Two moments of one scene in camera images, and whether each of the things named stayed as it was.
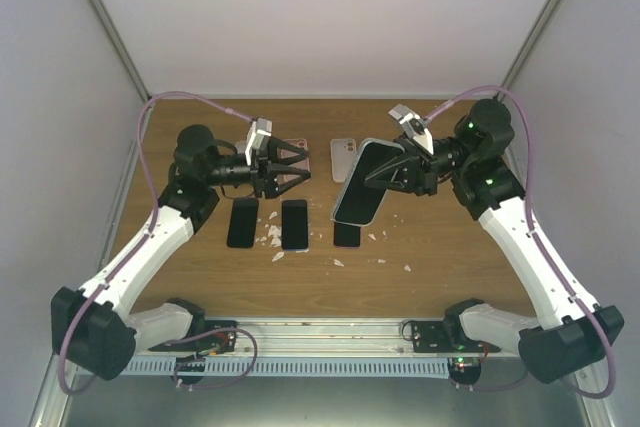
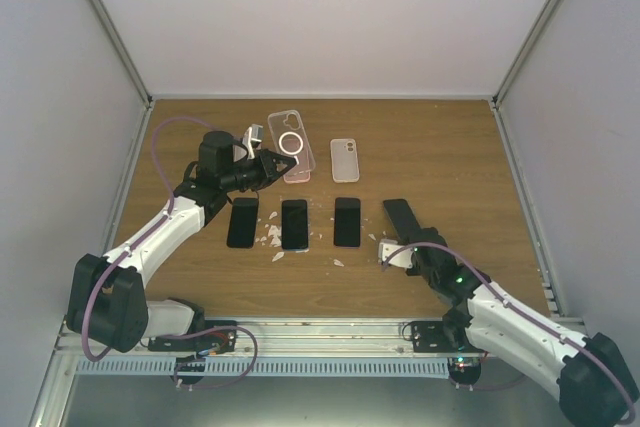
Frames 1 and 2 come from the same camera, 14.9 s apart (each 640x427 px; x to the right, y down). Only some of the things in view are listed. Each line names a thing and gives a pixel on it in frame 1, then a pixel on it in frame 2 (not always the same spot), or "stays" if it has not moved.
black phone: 243,223 stays
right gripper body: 426,179 -> 423,271
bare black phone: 359,201 -> 405,223
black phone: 346,235 stays
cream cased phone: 343,152 stays
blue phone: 294,224 stays
